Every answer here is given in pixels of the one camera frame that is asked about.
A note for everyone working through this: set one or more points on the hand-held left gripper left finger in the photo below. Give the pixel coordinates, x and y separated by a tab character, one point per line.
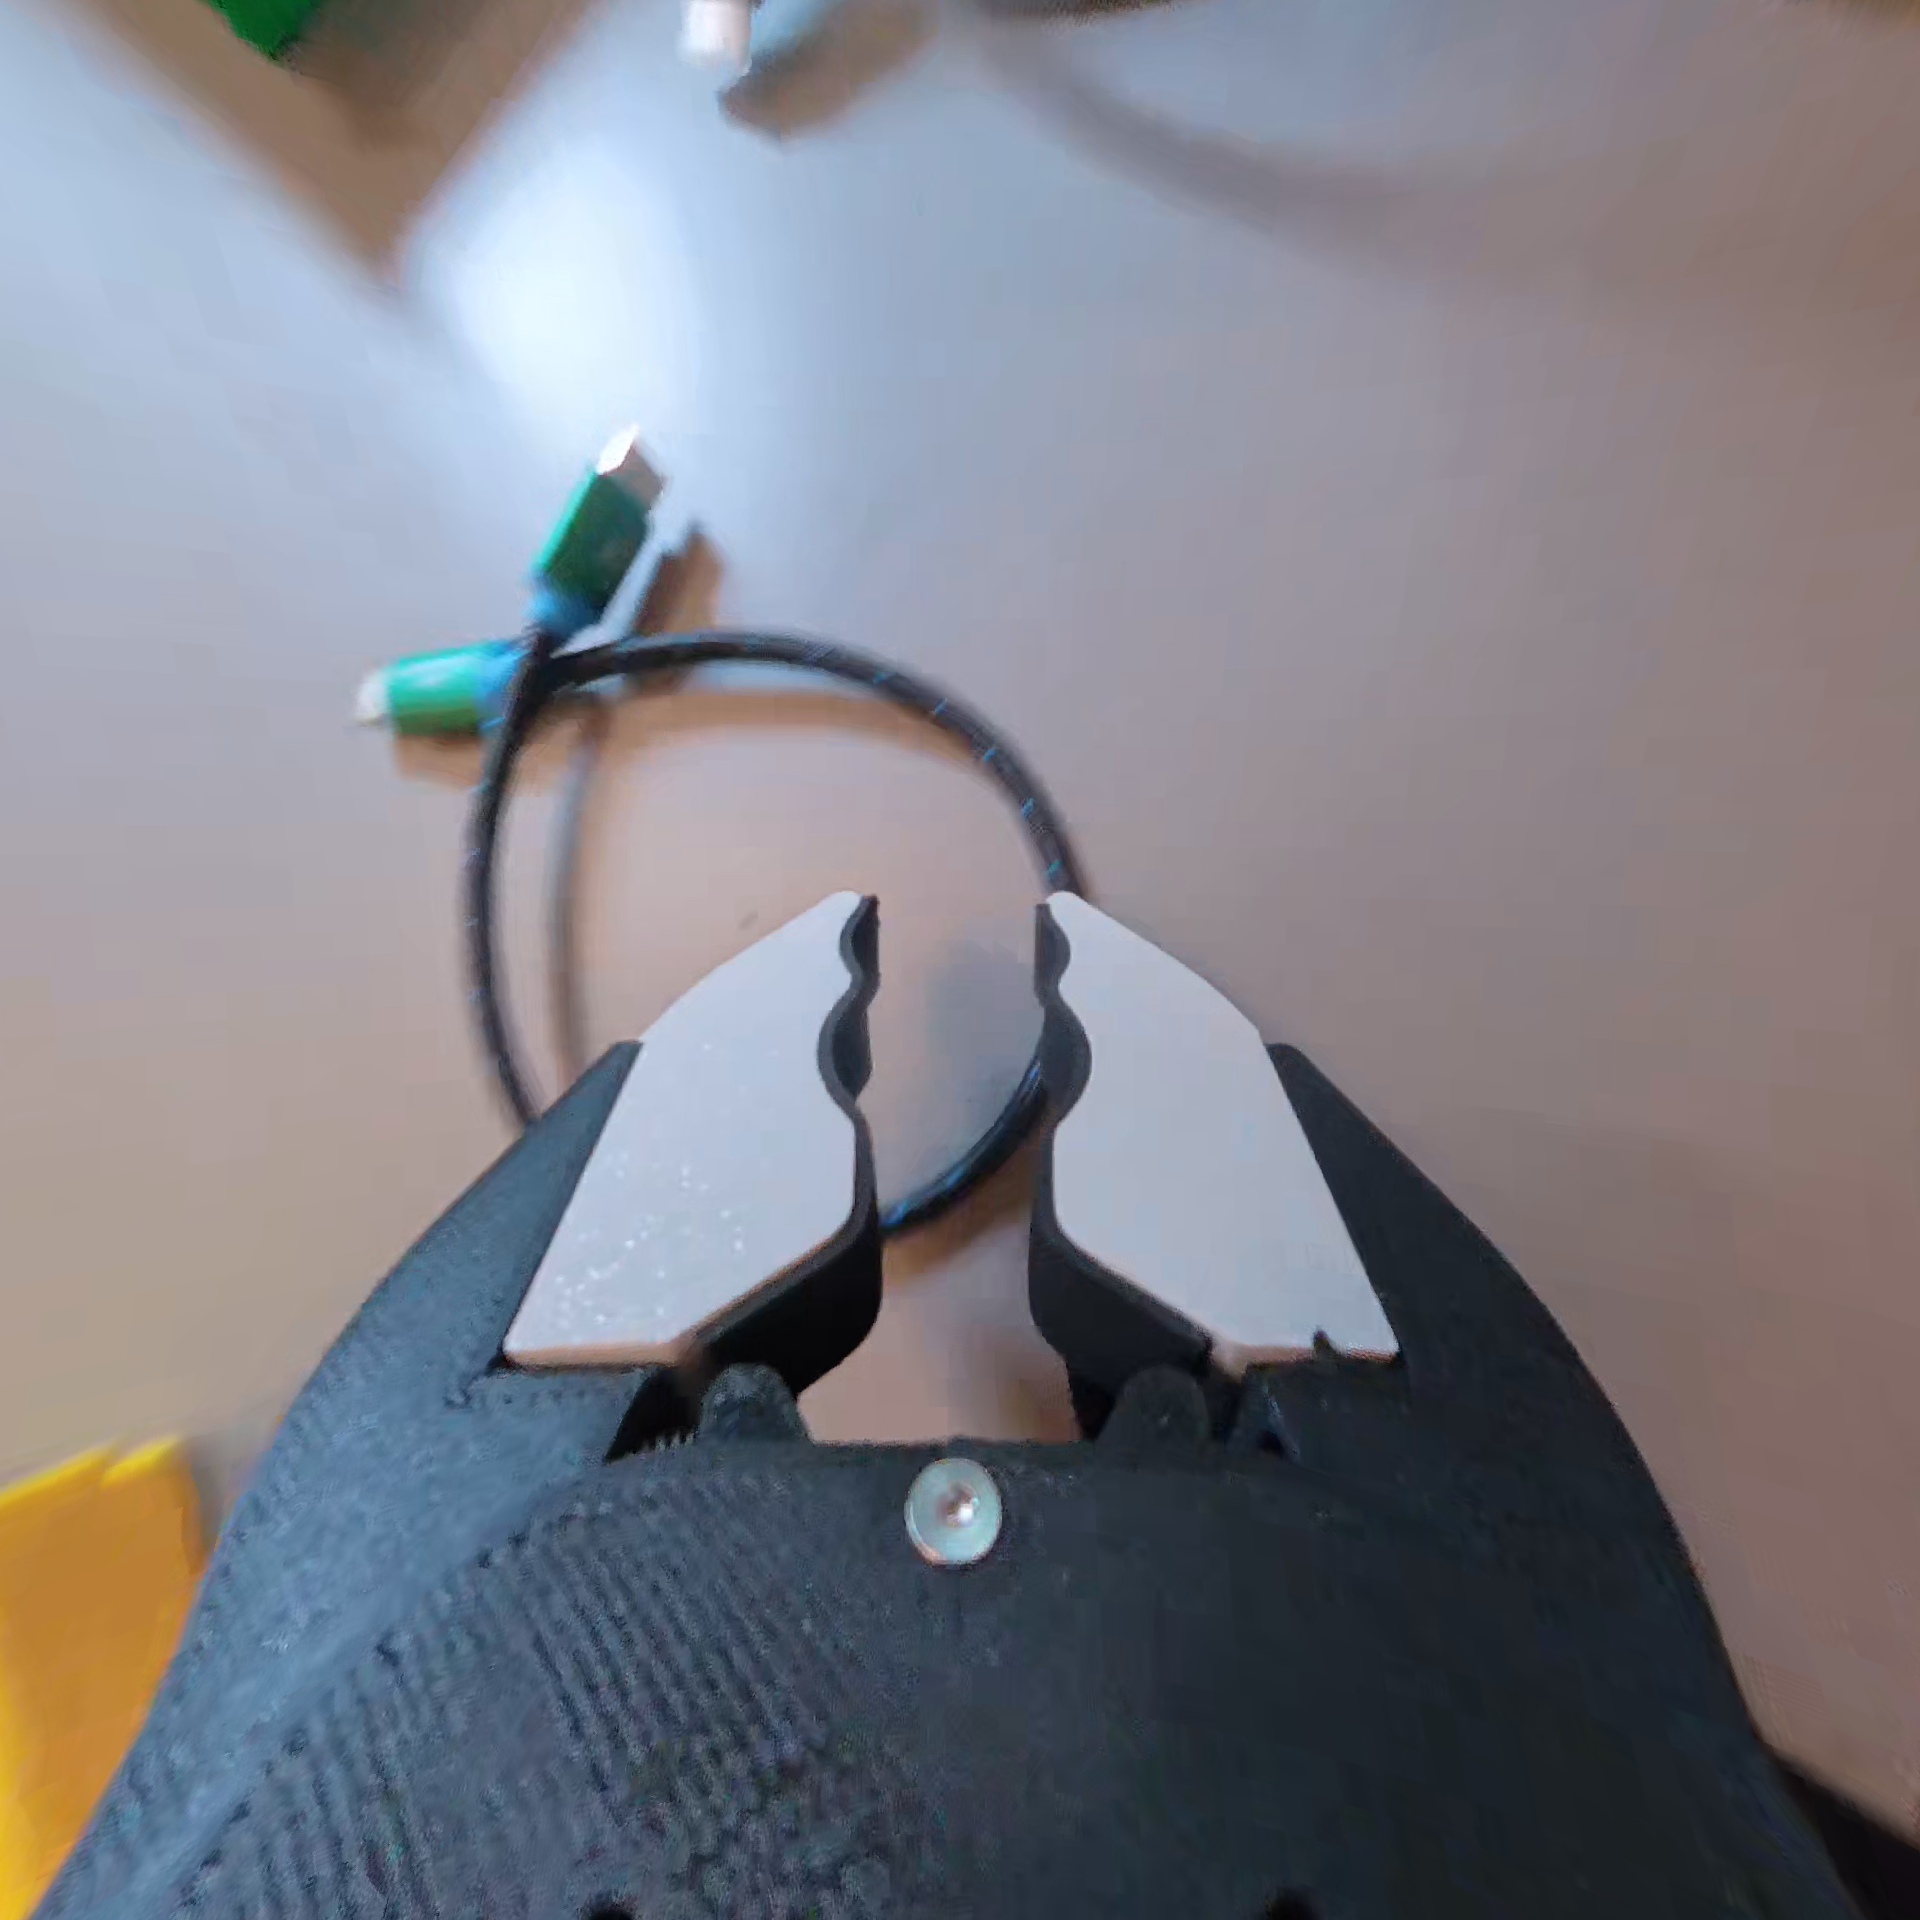
705	1185

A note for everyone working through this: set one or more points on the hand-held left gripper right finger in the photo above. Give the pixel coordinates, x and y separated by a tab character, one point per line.
1200	1185

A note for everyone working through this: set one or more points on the yellow plastic bin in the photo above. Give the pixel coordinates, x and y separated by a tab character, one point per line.
77	1651

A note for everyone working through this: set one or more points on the green plastic bin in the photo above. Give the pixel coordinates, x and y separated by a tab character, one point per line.
271	23

